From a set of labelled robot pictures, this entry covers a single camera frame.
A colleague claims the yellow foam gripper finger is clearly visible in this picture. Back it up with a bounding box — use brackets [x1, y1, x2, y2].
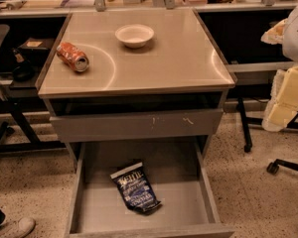
[262, 64, 298, 132]

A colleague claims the blue Kettle chip bag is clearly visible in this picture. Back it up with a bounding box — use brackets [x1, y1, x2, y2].
[110, 162, 161, 214]

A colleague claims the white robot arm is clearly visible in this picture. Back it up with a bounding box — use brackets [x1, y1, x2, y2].
[261, 5, 298, 132]

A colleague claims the closed top drawer front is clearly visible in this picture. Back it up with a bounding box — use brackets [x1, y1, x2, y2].
[51, 109, 223, 143]

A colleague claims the grey drawer cabinet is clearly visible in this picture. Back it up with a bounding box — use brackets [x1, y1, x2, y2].
[38, 8, 235, 160]

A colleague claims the open middle drawer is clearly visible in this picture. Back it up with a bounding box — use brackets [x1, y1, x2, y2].
[65, 139, 233, 238]

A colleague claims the black chair base right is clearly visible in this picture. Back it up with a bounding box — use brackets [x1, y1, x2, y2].
[266, 159, 298, 175]

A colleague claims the white paper bowl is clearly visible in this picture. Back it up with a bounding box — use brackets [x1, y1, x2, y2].
[115, 24, 154, 49]

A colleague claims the orange soda can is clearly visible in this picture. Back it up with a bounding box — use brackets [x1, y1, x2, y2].
[57, 42, 89, 72]

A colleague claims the black box with label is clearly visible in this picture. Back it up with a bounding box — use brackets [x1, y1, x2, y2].
[18, 38, 55, 63]

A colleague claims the grey sneaker shoe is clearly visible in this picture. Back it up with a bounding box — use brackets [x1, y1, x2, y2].
[0, 217, 36, 238]

